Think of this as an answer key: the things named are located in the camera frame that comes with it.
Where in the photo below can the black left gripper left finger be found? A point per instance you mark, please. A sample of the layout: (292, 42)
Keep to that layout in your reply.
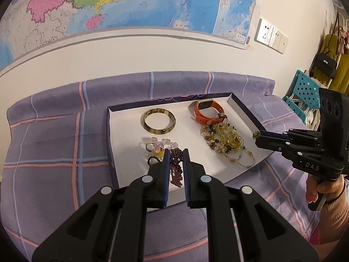
(148, 191)

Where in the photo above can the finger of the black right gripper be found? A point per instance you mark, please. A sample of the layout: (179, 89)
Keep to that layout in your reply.
(271, 143)
(273, 135)

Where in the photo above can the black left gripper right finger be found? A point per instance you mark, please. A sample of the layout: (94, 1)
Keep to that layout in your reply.
(206, 192)

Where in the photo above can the orange smart watch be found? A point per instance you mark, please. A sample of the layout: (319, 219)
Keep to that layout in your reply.
(209, 111)

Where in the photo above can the pink sweater right forearm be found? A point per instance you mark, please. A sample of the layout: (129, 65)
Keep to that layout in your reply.
(333, 224)

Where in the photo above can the dark blue jewelry box tray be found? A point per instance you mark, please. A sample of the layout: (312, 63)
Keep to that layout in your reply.
(127, 138)

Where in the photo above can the person's right hand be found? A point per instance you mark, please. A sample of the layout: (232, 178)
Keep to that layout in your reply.
(331, 189)

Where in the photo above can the teal plastic stool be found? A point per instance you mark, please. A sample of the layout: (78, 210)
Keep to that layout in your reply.
(303, 96)

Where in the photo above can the black handbag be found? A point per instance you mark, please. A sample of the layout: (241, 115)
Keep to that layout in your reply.
(326, 61)

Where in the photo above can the purple plaid bed sheet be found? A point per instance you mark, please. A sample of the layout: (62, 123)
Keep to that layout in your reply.
(57, 159)

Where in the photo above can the mustard yellow hanging coat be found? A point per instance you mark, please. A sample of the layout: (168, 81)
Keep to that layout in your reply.
(340, 81)

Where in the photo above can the white wall socket panel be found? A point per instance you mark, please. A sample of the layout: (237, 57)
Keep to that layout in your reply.
(271, 36)

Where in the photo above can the colourful wall map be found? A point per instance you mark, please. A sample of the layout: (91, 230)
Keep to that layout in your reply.
(30, 28)

